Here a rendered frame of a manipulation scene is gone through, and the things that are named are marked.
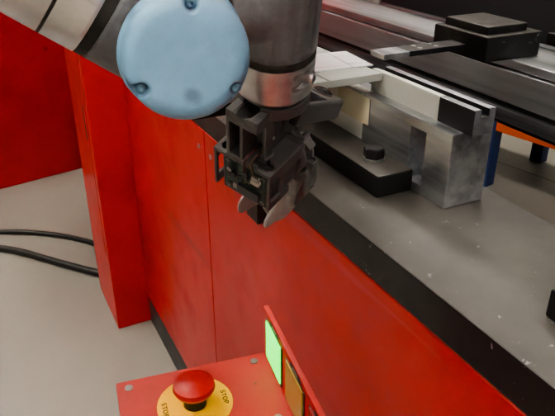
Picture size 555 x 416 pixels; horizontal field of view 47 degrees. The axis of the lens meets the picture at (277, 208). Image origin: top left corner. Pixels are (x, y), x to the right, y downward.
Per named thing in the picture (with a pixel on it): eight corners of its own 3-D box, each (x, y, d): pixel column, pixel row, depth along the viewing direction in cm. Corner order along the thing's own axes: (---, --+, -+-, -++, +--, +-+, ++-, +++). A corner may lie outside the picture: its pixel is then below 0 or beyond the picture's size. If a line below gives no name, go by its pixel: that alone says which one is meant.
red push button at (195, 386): (171, 399, 62) (168, 371, 60) (211, 390, 63) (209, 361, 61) (178, 428, 58) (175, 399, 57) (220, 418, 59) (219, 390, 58)
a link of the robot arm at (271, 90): (266, 14, 60) (338, 46, 57) (264, 54, 64) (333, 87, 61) (215, 51, 56) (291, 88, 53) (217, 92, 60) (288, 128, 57)
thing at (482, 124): (371, 90, 87) (372, 68, 85) (389, 87, 88) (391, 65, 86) (471, 136, 71) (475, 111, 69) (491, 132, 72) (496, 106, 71)
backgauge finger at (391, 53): (353, 56, 97) (355, 23, 95) (483, 40, 107) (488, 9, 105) (400, 75, 88) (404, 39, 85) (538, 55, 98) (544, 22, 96)
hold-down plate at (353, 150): (270, 125, 102) (270, 106, 101) (300, 120, 104) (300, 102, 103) (376, 199, 78) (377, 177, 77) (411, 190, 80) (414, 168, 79)
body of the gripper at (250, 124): (212, 184, 68) (208, 96, 59) (260, 140, 73) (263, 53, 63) (270, 217, 65) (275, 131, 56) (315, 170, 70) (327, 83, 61)
